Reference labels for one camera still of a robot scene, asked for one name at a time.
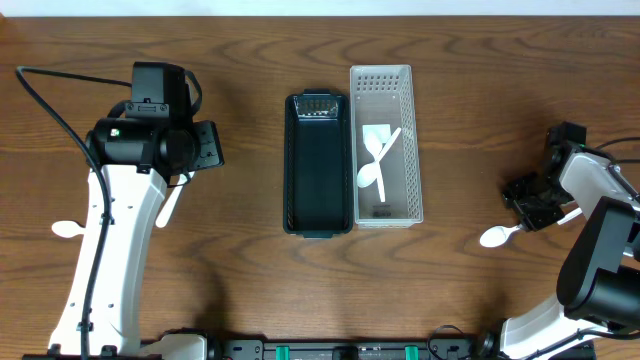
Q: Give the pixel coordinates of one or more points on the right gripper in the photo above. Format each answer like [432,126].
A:
[531,201]

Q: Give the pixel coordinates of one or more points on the white plastic spoon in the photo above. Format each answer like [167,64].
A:
[498,235]
[367,174]
[569,216]
[375,147]
[67,229]

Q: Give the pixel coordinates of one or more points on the clear plastic basket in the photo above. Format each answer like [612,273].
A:
[383,94]

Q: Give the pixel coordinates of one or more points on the black plastic basket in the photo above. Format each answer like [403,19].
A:
[318,175]

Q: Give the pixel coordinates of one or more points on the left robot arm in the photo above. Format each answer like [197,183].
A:
[146,150]

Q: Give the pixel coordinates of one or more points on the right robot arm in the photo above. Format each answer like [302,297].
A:
[596,295]

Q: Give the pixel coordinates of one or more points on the white label in basket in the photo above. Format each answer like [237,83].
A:
[382,132]

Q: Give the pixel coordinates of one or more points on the white plastic fork right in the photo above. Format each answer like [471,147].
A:
[167,210]

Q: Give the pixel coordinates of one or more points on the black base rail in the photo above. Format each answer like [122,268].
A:
[345,350]

